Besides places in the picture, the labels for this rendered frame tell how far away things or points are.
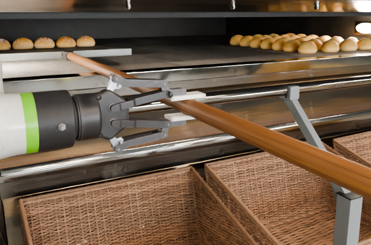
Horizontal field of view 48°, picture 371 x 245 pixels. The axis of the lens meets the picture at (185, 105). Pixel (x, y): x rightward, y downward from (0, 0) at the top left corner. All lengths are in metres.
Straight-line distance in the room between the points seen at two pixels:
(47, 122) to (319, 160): 0.38
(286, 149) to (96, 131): 0.30
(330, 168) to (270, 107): 1.12
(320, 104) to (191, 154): 0.60
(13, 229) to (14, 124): 0.74
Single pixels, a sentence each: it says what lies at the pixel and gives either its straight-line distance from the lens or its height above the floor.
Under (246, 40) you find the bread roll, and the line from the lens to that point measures 2.22.
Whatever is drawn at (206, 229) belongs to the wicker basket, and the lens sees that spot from 1.40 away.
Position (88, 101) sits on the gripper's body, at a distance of 0.66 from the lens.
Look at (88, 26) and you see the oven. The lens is 2.88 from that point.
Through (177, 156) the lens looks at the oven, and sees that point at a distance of 1.41.
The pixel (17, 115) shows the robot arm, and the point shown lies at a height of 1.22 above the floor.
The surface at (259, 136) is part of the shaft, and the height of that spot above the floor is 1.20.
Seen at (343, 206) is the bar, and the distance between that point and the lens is 1.04.
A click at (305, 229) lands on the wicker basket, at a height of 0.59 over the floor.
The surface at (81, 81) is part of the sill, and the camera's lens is 1.23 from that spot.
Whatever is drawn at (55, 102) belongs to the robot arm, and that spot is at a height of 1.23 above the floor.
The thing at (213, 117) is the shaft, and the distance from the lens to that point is 0.65.
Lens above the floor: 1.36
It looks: 13 degrees down
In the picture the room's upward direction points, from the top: straight up
